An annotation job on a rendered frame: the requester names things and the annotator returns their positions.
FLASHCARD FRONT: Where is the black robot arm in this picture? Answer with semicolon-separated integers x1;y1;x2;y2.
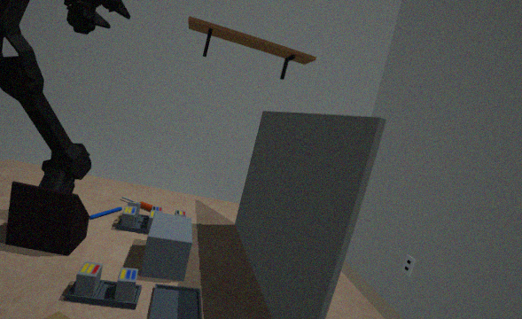
0;0;96;193

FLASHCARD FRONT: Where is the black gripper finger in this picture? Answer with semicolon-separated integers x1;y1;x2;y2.
109;0;130;19
94;11;111;29

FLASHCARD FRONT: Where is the blue rod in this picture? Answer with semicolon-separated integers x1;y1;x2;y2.
90;207;122;220

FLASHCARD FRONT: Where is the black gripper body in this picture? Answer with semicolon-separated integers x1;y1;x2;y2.
64;0;120;26

